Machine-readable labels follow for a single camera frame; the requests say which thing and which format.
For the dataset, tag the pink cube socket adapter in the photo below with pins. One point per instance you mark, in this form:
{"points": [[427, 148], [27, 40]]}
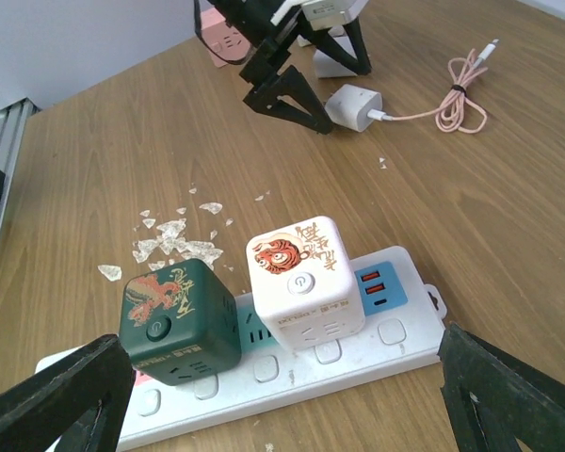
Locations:
{"points": [[225, 42]]}

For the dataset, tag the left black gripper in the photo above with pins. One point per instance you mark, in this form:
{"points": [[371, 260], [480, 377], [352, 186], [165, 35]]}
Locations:
{"points": [[270, 27]]}

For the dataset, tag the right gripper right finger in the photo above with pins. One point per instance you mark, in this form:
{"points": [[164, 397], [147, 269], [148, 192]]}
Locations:
{"points": [[494, 401]]}

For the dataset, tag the white cube adapter red print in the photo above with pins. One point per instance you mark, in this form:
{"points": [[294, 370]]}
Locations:
{"points": [[303, 286]]}

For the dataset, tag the green dragon cube adapter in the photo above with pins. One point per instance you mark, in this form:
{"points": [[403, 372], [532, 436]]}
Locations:
{"points": [[179, 323]]}

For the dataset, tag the white power strip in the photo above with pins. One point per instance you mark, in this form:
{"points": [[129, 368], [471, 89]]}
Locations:
{"points": [[403, 331]]}

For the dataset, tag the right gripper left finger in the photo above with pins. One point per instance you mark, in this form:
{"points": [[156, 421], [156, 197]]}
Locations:
{"points": [[76, 404]]}

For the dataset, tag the white paper scrap pile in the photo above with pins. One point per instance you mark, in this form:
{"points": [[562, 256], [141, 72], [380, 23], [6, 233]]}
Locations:
{"points": [[170, 239]]}

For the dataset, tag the white usb charger plug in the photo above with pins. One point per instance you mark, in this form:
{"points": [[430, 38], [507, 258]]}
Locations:
{"points": [[355, 108]]}

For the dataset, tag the aluminium front rail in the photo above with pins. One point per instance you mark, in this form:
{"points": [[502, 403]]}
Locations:
{"points": [[0, 136]]}

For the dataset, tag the white plug adapter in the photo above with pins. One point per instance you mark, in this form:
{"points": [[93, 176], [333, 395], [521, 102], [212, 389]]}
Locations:
{"points": [[327, 67]]}

